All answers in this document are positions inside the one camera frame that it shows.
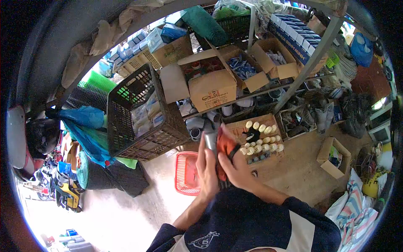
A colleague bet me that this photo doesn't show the person's left hand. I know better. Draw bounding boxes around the person's left hand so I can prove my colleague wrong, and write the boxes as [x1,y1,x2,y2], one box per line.
[195,132,220,198]

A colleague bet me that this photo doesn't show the person's right hand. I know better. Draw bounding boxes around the person's right hand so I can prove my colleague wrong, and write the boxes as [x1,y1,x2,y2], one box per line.
[217,151,259,193]

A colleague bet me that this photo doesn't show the person's right fingers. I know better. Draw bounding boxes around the person's right fingers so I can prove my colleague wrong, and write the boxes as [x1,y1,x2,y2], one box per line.
[217,151,240,180]

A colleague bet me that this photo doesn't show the person's left fingers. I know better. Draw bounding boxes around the person's left fingers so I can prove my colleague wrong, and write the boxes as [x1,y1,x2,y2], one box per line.
[196,132,218,166]

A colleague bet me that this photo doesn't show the grey plastic pipe fitting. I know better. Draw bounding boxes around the grey plastic pipe fitting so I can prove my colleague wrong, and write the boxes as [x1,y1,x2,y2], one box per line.
[204,131,219,155]

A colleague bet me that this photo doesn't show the orange cloth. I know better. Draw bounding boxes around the orange cloth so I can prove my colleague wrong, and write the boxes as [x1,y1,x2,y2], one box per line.
[216,125,241,181]

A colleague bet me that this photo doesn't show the red plastic basket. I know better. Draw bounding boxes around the red plastic basket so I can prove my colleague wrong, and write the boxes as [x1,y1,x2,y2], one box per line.
[175,151,202,196]

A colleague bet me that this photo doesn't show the cardboard box of round brushes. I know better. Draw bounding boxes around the cardboard box of round brushes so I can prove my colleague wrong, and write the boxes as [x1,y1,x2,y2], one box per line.
[225,113,285,166]

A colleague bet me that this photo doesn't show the person's body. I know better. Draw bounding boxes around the person's body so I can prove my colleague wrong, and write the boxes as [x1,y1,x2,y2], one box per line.
[146,187,342,252]

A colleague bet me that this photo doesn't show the black plastic crate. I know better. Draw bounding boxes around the black plastic crate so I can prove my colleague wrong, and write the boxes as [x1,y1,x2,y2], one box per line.
[106,63,191,162]

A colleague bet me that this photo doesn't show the black mesh roll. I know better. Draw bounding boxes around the black mesh roll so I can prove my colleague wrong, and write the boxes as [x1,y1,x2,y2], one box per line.
[86,159,150,198]

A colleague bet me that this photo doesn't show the full shop shelf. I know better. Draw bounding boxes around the full shop shelf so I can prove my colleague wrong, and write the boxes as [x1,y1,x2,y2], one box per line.
[109,0,359,142]

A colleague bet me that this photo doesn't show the small open cardboard box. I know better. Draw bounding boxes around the small open cardboard box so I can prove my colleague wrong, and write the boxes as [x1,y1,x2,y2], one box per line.
[316,137,352,180]

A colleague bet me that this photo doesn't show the blue plastic bag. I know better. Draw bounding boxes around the blue plastic bag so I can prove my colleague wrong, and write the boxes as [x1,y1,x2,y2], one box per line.
[46,105,116,168]

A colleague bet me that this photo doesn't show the green mesh roll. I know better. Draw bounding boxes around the green mesh roll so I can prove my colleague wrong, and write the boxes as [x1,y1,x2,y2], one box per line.
[76,151,95,190]

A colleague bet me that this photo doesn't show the light green plastic mesh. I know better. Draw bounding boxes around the light green plastic mesh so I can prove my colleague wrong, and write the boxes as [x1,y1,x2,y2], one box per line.
[77,69,118,94]

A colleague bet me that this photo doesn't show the striped cloth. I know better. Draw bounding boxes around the striped cloth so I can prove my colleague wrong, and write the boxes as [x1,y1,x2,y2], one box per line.
[324,168,380,252]

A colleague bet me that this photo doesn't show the yellow sack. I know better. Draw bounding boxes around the yellow sack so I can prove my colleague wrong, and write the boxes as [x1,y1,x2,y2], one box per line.
[361,172,387,199]

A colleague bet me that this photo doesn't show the black helmet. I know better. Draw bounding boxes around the black helmet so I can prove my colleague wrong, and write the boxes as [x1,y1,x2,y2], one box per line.
[26,118,61,160]

